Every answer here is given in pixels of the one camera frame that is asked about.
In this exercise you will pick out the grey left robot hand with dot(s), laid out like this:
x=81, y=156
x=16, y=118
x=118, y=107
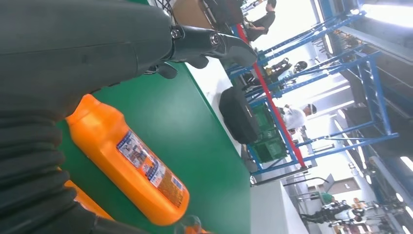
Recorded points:
x=64, y=48

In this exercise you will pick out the brown cardboard box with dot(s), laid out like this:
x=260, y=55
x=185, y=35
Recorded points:
x=190, y=13

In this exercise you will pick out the black carrying case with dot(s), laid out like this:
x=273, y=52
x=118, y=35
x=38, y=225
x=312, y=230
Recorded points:
x=238, y=116

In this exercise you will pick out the person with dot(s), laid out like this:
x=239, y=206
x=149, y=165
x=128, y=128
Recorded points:
x=263, y=24
x=293, y=118

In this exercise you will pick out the red metal pole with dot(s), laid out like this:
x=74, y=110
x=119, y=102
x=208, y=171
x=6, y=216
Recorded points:
x=271, y=98

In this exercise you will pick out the dark humanoid robot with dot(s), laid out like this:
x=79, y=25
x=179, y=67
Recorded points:
x=326, y=213
x=277, y=69

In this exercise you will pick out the green plastic crate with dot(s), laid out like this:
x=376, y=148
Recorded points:
x=269, y=145

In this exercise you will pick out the blue metal rack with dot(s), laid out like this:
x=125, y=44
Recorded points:
x=342, y=22

